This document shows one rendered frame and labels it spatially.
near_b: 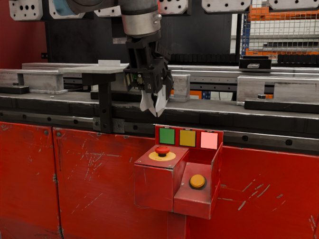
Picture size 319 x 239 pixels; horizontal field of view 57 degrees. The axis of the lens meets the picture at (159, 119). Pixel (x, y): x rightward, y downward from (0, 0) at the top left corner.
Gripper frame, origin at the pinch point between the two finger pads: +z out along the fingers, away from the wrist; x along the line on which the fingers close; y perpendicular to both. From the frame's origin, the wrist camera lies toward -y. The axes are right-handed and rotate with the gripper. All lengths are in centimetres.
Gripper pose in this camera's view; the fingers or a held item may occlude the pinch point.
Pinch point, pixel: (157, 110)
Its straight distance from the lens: 72.4
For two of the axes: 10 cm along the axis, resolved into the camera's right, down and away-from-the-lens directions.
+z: 1.2, 8.4, 5.3
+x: 9.4, 0.8, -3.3
